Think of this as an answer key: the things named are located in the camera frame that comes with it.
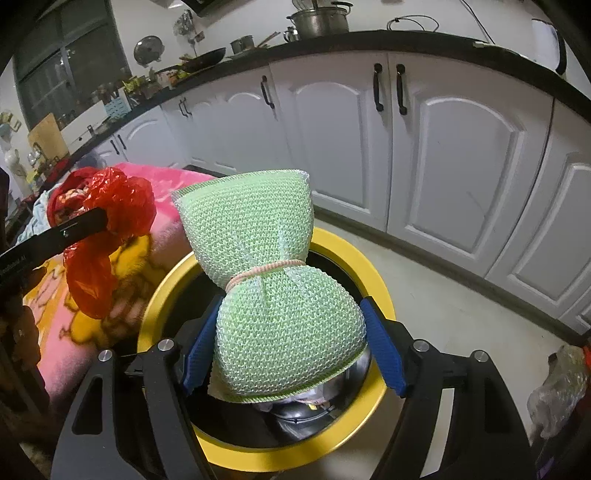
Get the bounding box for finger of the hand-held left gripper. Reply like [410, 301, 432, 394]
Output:
[44, 209, 110, 254]

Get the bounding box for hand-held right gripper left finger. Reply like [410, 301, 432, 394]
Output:
[50, 293, 225, 480]

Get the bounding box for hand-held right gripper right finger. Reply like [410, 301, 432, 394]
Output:
[359, 296, 546, 480]

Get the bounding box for red plastic bag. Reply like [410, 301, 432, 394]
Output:
[46, 167, 156, 320]

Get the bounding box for green mesh scrubber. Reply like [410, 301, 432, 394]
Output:
[171, 168, 368, 403]

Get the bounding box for yellow round trash bin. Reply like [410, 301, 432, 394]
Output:
[137, 228, 398, 468]

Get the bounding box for person's left forearm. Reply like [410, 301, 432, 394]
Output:
[0, 295, 51, 416]

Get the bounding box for light blue cloth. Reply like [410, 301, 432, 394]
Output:
[18, 189, 58, 241]

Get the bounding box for white ceramic jar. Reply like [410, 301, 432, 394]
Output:
[4, 148, 26, 178]

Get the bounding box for wooden cutting board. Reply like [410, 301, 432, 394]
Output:
[28, 113, 70, 160]

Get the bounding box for pink printed blanket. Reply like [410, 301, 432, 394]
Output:
[23, 161, 222, 407]

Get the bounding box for blue utensil holder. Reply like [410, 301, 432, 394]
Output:
[104, 92, 132, 120]

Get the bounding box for group of condiment bottles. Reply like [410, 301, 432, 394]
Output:
[122, 69, 183, 100]

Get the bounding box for dark window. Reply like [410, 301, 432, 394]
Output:
[14, 0, 132, 130]

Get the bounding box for clear plastic bag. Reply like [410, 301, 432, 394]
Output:
[526, 344, 589, 439]

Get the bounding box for hanging steel pot lid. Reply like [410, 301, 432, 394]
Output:
[134, 36, 165, 65]

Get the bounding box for black wok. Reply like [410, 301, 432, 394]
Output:
[182, 47, 227, 72]

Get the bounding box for white kitchen cabinet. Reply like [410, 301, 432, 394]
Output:
[78, 46, 591, 333]

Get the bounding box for black range hood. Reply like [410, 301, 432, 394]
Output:
[180, 0, 227, 17]

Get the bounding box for large steel pot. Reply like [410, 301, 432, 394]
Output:
[287, 2, 354, 40]

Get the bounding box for black kitchen countertop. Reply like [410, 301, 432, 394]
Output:
[60, 30, 591, 121]

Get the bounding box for white electric kettle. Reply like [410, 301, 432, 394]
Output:
[531, 18, 568, 75]

